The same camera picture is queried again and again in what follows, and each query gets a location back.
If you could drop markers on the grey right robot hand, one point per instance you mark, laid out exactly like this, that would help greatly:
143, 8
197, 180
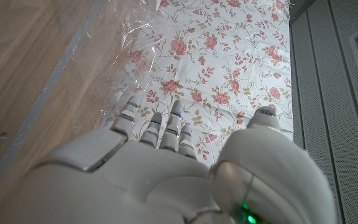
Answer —
135, 186

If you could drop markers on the clear plastic bag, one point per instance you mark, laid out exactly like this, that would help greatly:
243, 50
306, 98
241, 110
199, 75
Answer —
126, 31

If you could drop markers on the floral print curtain backdrop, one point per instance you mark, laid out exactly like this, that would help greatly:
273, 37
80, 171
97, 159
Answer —
228, 46

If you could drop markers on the dark perforated wall panel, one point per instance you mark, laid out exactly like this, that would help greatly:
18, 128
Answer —
337, 93

